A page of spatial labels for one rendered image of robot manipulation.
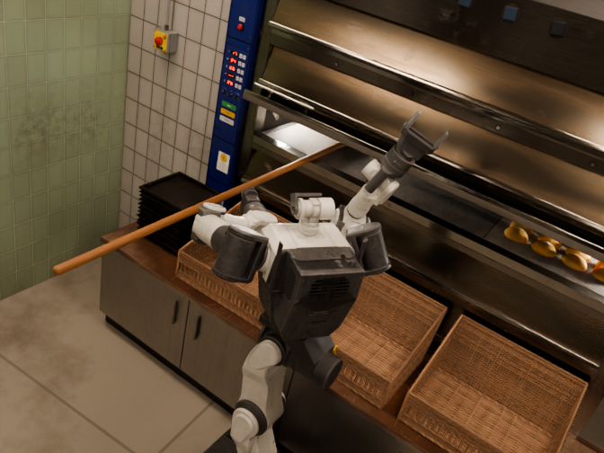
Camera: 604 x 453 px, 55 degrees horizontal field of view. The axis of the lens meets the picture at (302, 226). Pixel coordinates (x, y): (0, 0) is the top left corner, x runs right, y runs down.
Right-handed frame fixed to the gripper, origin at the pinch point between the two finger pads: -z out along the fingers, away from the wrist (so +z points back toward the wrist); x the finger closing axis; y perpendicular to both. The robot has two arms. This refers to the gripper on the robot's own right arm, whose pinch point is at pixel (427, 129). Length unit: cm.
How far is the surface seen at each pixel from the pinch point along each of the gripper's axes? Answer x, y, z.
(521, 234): -74, 45, 30
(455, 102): -16, 51, 5
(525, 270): -76, 25, 32
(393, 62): 11, 62, 10
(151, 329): 28, 21, 178
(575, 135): -50, 32, -18
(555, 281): -86, 21, 27
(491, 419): -102, -7, 80
